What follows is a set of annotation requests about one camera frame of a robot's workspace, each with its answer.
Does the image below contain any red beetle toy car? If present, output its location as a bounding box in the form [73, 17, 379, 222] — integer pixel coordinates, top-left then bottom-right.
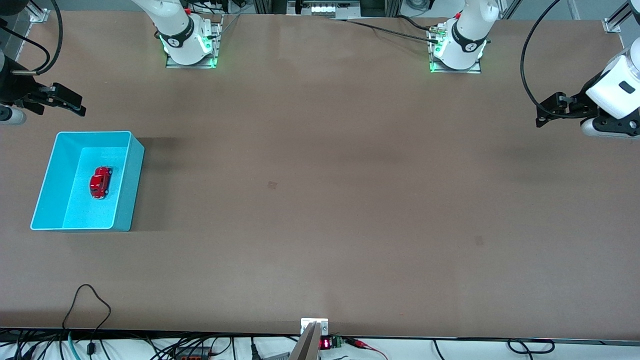
[89, 166, 113, 201]

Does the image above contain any blue plastic box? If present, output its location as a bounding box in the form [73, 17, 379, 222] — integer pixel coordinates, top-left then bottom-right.
[30, 130, 146, 233]

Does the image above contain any lit white device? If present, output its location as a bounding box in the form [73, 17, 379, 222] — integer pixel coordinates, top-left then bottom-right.
[309, 0, 362, 15]

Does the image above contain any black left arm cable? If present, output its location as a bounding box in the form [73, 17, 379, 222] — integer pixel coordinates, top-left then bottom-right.
[520, 0, 564, 122]

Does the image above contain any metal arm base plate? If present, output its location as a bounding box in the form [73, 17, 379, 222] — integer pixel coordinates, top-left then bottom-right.
[428, 22, 483, 75]
[165, 14, 224, 70]

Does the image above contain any thick black table cable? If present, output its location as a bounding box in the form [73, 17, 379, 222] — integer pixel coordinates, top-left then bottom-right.
[397, 14, 437, 30]

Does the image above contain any thin black table cable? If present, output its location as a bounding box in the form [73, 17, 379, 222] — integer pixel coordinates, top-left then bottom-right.
[327, 17, 442, 45]

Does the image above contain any black coiled cable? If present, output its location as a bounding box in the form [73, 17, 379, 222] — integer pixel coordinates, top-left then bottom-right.
[507, 338, 556, 354]

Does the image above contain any black looped cable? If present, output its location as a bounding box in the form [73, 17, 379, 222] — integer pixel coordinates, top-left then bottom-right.
[62, 283, 112, 357]

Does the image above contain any red clip lead wire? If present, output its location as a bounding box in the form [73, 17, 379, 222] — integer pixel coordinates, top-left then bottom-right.
[344, 338, 390, 360]

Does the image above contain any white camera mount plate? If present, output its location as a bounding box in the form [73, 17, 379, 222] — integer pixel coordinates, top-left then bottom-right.
[300, 318, 329, 336]

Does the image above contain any grey camera mount bar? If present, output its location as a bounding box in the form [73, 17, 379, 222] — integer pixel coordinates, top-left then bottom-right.
[288, 322, 321, 360]

